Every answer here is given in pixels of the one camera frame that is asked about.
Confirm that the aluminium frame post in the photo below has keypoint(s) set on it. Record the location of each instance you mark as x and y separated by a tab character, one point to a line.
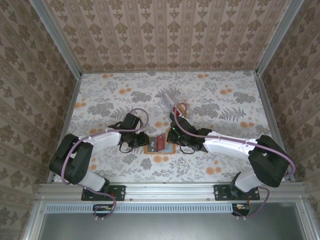
56	37
277	37

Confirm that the black credit card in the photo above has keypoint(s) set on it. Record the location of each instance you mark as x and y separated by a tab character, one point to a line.
152	144

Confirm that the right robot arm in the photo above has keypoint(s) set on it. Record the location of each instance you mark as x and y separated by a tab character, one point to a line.
267	162

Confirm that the aluminium table side rail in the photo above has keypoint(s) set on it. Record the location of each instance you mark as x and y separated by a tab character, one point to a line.
268	105
71	105

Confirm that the floral patterned table cover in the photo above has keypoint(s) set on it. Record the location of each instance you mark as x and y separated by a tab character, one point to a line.
225	100

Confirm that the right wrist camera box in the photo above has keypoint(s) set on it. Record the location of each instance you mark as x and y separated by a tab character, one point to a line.
179	123

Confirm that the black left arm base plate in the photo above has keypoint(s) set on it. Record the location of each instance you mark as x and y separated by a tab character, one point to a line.
117	192

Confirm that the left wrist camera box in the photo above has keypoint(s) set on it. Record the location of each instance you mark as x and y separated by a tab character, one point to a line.
132	120

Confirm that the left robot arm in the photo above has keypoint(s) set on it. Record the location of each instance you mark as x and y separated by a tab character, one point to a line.
72	162

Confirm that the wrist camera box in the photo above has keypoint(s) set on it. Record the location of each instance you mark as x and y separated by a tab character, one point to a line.
179	123
132	120

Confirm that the orange credit card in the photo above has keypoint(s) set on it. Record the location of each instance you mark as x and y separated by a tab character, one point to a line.
183	108

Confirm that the clear acrylic card stand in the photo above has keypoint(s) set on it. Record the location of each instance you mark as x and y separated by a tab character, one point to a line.
170	98

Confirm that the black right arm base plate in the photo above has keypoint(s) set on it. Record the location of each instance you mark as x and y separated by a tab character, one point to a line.
221	192

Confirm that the aluminium mounting rail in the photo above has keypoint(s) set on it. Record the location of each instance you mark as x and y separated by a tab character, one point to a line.
170	191

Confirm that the grey metal panel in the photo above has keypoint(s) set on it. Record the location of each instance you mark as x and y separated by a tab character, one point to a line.
162	227

